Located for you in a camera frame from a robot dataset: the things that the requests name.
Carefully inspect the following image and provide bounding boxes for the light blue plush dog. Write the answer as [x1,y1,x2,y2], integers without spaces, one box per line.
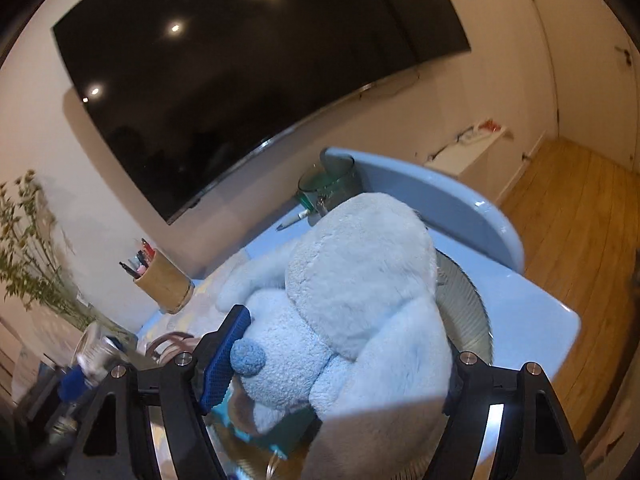
[216,191,455,480]

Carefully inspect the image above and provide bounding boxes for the white marker pen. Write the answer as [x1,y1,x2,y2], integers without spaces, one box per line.
[276,210,313,232]

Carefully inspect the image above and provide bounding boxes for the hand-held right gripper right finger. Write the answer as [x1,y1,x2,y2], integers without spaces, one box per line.
[430,351,586,480]

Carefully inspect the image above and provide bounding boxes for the cardboard pen holder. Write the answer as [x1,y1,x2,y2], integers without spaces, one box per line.
[132,250,196,315]

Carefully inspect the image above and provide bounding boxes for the white low cabinet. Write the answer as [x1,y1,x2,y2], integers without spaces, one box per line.
[424,127,513,201]

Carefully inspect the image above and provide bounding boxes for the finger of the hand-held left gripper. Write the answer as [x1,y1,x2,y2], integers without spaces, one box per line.
[59,366,95,402]

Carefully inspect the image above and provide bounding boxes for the green plant stems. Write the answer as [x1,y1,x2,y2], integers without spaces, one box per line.
[0,170,101,331]

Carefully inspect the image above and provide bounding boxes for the ribbed round container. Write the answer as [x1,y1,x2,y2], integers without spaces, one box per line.
[434,247,493,366]

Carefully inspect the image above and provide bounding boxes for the green glass cup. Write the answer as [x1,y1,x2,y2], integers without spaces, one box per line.
[297,156,360,211]

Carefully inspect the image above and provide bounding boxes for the bunch of pens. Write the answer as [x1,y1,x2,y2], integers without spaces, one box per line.
[119,238,156,278]

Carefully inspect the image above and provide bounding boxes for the black wall television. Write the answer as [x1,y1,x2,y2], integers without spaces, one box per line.
[51,0,472,226]

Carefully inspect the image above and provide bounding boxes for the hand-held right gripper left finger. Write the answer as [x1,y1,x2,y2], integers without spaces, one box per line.
[62,305,252,480]

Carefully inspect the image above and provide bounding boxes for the white power strip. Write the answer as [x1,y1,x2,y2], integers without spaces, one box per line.
[457,119,506,143]

